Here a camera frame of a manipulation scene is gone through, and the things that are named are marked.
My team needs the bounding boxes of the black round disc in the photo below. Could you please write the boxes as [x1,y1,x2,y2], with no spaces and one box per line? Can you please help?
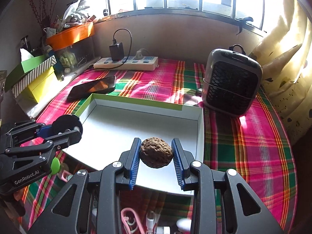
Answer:
[51,114,83,135]

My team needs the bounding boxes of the green mushroom suction holder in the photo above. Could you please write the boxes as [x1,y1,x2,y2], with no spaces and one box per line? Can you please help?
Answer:
[50,157,61,175]

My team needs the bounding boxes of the brown walnut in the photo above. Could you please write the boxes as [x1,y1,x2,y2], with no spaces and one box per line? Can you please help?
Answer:
[140,137,173,168]

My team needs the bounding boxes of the pink carabiner clip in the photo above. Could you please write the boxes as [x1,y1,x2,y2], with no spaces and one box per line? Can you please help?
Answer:
[121,208,145,234]

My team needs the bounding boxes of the white green shallow box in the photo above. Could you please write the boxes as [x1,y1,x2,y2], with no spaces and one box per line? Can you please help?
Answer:
[61,92,205,197]

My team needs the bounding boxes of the yellow box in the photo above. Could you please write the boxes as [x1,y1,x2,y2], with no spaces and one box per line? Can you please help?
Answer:
[21,66,58,104]

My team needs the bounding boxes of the black smartphone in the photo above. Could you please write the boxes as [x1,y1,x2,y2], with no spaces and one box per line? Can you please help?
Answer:
[67,76,116,101]

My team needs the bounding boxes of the green striped box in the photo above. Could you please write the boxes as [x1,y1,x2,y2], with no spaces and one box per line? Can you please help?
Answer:
[4,55,57,98]

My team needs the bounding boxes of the orange tray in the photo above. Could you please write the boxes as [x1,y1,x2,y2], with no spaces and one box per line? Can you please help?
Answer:
[45,22,95,51]

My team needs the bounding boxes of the black grey small heater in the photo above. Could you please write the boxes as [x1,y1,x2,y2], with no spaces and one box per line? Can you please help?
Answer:
[201,44,263,117]

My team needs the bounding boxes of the white power strip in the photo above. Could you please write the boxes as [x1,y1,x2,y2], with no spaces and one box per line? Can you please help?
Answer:
[93,57,159,71]

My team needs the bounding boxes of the white plug on strip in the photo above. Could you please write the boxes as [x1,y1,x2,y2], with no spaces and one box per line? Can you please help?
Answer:
[134,48,149,60]

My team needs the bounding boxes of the black charger adapter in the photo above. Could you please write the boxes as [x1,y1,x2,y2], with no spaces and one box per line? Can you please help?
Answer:
[109,38,124,61]

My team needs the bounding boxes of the cream patterned curtain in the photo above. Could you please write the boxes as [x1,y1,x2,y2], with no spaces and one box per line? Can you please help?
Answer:
[250,0,311,144]

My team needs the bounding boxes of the black charger cable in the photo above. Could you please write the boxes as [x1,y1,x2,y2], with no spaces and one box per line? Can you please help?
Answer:
[93,28,133,70]

